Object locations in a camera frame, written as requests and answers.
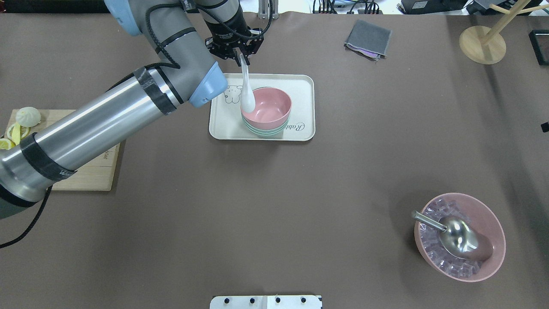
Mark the pink bowl of ice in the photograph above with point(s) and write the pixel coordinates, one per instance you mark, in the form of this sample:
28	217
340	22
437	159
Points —
480	218

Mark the metal ice scoop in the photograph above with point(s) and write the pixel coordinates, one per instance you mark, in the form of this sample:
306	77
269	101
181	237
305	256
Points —
458	238

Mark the wooden mug tree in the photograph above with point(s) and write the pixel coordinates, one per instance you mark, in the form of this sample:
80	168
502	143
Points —
485	45

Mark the bamboo cutting board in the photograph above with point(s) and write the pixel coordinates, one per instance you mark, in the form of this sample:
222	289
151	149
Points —
96	175

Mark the grey folded cloth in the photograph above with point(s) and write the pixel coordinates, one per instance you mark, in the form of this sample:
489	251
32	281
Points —
369	40

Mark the white ceramic spoon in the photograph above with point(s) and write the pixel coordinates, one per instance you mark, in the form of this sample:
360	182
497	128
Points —
248	102

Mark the white steamed bun toy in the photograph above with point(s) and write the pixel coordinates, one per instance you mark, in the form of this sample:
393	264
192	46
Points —
28	117

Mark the lemon half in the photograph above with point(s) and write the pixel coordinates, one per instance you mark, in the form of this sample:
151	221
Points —
6	143

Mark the green bowl stack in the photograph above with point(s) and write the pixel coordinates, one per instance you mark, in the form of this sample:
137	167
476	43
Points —
264	133

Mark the cream serving tray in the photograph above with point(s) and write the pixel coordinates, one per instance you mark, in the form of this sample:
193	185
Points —
225	115

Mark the lemon slice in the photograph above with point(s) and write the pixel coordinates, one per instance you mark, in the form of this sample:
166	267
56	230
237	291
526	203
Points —
23	131

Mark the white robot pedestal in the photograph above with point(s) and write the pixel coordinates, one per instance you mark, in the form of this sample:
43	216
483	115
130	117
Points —
267	302

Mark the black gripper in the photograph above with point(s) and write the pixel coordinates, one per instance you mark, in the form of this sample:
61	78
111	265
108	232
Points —
226	31

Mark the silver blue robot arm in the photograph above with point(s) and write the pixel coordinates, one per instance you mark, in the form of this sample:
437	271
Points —
186	35

